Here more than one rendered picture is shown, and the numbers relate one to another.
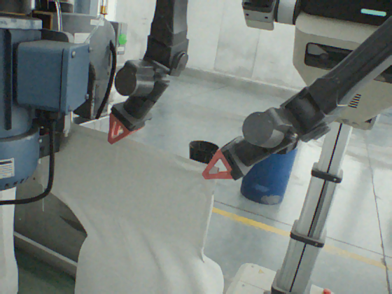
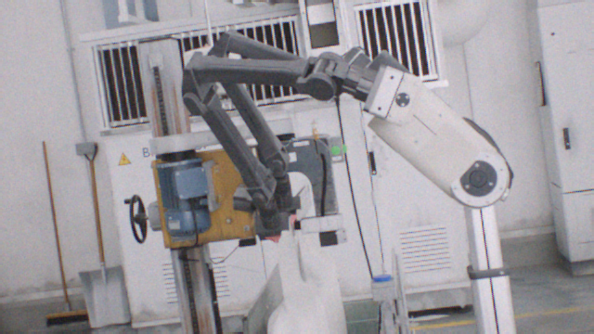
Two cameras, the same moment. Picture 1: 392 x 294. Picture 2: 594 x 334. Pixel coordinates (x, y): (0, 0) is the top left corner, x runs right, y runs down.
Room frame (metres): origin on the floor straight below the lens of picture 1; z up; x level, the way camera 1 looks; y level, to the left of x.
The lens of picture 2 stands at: (0.08, -2.86, 1.47)
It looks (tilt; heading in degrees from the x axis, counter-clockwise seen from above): 3 degrees down; 76
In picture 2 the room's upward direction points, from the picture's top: 8 degrees counter-clockwise
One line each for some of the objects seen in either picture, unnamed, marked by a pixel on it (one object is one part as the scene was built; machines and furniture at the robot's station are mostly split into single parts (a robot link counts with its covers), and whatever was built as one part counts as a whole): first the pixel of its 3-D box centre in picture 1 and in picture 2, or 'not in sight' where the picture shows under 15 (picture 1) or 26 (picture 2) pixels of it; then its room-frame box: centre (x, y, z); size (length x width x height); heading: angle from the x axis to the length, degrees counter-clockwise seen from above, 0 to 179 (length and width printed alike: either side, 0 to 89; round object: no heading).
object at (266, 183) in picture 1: (269, 160); not in sight; (2.92, -0.62, 0.32); 0.51 x 0.48 x 0.65; 160
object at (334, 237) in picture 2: not in sight; (332, 237); (0.96, 0.31, 0.98); 0.09 x 0.05 x 0.05; 160
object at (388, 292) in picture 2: not in sight; (383, 289); (1.06, 0.14, 0.81); 0.08 x 0.08 x 0.06; 70
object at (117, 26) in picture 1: (110, 37); (336, 149); (1.02, 0.30, 1.29); 0.08 x 0.05 x 0.09; 70
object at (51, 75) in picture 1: (55, 82); (190, 186); (0.49, 0.22, 1.25); 0.10 x 0.08 x 0.12; 5
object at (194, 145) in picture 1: (201, 158); not in sight; (3.24, -0.05, 0.13); 0.30 x 0.30 x 0.26
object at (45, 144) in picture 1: (39, 142); not in sight; (0.76, 0.38, 1.04); 0.08 x 0.06 x 0.05; 160
